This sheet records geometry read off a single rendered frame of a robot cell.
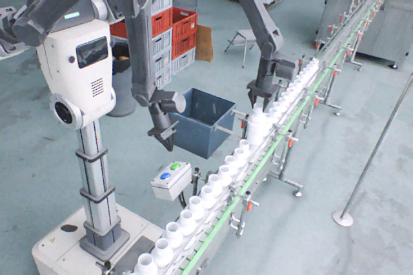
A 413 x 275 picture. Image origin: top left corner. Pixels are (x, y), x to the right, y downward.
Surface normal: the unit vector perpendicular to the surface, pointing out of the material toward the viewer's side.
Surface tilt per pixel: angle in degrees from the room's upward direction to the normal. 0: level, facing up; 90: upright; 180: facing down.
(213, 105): 90
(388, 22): 90
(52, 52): 90
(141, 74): 111
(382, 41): 90
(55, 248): 0
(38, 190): 0
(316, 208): 0
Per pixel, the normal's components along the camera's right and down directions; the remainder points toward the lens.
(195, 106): -0.50, 0.47
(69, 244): 0.09, -0.81
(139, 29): -0.23, 0.84
